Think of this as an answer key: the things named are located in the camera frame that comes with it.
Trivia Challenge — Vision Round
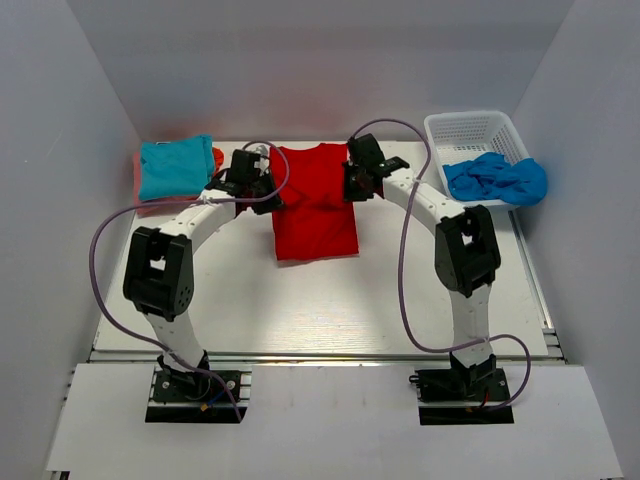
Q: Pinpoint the red t shirt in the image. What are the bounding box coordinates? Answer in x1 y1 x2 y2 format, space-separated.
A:
269 143 359 262

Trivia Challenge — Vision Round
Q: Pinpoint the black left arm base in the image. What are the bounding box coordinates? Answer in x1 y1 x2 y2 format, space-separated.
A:
145 355 249 424

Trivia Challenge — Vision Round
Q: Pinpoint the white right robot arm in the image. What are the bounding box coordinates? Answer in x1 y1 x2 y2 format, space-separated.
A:
343 134 501 399

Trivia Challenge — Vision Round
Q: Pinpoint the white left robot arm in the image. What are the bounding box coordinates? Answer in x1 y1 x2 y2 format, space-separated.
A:
123 148 291 399

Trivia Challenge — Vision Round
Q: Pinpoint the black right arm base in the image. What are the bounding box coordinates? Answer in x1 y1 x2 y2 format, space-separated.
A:
408 368 514 426

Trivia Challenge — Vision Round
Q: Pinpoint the folded orange t shirt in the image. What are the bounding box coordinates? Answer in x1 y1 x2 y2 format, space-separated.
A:
212 146 225 173

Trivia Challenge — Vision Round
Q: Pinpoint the folded teal t shirt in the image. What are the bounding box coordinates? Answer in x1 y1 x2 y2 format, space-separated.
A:
138 134 216 202

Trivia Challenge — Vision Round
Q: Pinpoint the folded pink t shirt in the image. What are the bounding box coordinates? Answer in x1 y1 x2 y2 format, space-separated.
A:
132 152 198 217

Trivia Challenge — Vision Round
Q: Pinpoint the white plastic basket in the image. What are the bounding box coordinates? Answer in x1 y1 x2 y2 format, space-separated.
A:
424 110 529 198

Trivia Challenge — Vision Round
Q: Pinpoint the crumpled blue t shirt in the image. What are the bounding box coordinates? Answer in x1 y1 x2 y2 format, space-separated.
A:
443 152 548 206

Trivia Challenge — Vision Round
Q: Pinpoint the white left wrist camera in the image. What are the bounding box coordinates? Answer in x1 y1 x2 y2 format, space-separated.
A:
242 142 270 166

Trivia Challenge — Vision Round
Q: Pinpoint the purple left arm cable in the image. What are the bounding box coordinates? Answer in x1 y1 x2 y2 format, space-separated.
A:
88 140 292 424

